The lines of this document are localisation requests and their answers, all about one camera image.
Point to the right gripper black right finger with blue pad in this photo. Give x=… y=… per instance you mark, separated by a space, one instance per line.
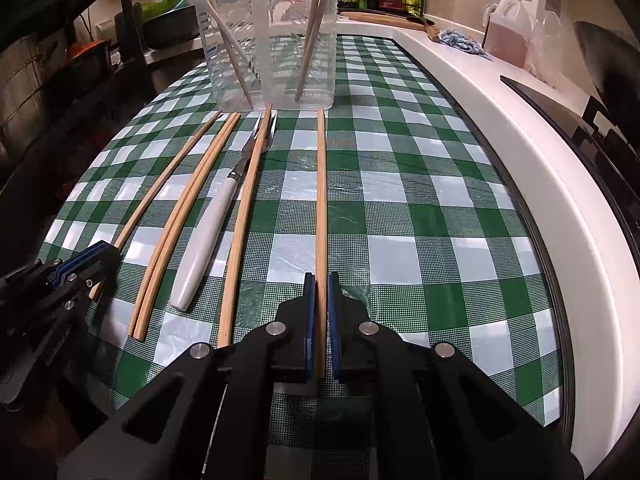
x=436 y=415

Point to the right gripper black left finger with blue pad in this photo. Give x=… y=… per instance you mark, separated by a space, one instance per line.
x=206 y=415

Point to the wooden chopstick pair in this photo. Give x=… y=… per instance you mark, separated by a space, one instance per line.
x=169 y=248
x=142 y=306

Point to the white handled fork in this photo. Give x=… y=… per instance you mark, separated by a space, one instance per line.
x=203 y=240

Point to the green white checkered tablecloth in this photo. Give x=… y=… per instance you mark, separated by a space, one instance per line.
x=421 y=228

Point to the black shelf rack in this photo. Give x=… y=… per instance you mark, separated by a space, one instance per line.
x=49 y=75

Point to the black pot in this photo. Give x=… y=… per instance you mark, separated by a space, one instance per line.
x=170 y=28

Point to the green plastic bowl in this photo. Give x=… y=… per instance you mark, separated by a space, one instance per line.
x=150 y=10

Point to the black induction cooktop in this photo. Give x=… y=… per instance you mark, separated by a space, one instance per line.
x=607 y=157

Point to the clear plastic utensil container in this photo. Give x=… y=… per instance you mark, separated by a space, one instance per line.
x=254 y=51

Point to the blue dish cloth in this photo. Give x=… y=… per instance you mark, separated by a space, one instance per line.
x=456 y=40

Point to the plastic jug brown liquid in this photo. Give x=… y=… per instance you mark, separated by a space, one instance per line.
x=508 y=31

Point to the round wooden cutting board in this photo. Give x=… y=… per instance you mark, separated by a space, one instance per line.
x=380 y=19

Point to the wooden chopsticks in container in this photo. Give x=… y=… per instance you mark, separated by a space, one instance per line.
x=315 y=18

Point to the wooden handled spatula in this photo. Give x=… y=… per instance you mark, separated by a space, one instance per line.
x=431 y=30

